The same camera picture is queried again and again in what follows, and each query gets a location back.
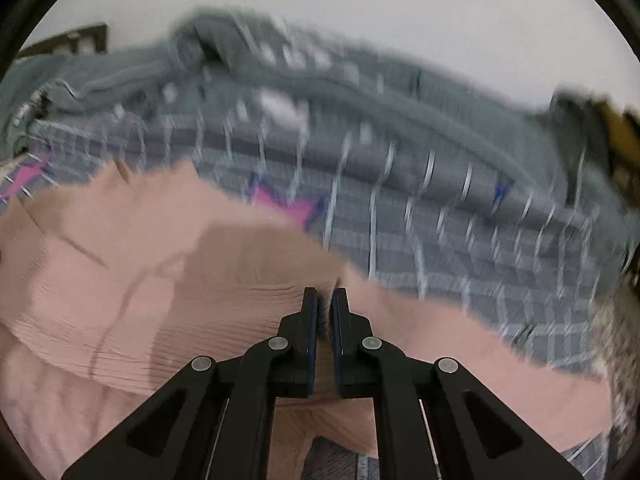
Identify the speckled brown cloth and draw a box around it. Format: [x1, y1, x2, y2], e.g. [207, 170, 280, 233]
[592, 275, 640, 466]

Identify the grey checked bed sheet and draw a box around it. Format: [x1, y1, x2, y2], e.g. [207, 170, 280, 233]
[0, 105, 631, 480]

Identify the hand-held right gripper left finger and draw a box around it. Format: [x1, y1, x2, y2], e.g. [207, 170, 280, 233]
[60, 287, 320, 480]

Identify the pink knit sweater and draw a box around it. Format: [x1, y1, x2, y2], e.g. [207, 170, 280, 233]
[0, 160, 608, 480]

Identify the grey-green blanket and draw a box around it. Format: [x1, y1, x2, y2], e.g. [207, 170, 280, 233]
[0, 6, 632, 297]

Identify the yellow and black object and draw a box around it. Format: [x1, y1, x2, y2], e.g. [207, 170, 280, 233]
[550, 89, 640, 188]

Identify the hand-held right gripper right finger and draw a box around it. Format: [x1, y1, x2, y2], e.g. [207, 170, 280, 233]
[333, 287, 586, 480]

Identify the dark wooden headboard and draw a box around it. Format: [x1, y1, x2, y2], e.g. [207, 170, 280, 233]
[17, 22, 110, 59]

